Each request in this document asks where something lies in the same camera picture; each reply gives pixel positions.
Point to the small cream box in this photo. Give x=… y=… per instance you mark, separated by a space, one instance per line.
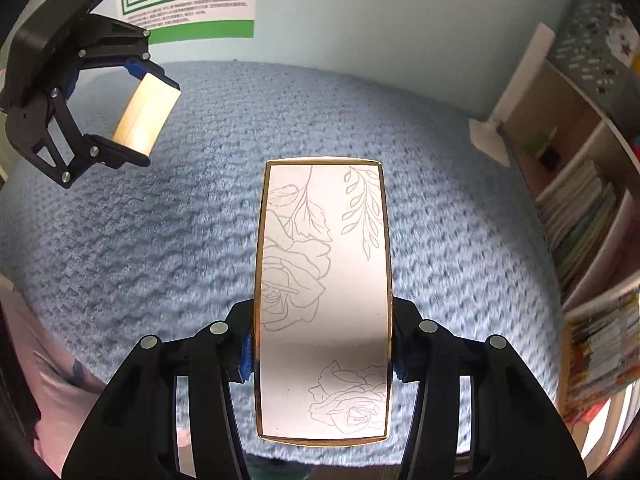
x=146 y=114

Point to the blue knitted bed blanket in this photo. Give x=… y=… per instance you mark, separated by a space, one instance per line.
x=171 y=245

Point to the grey perforated storage basket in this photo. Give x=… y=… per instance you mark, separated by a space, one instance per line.
x=597 y=47

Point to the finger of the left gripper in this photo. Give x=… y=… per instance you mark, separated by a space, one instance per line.
x=104 y=42
x=45 y=133

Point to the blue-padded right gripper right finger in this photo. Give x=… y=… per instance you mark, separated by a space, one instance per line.
x=480 y=413

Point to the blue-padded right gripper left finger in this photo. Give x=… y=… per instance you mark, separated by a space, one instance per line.
x=131 y=431

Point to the wooden bookshelf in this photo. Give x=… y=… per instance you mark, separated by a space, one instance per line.
x=584 y=177

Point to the white floral gold-edged box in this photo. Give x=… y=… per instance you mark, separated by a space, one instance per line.
x=323 y=309

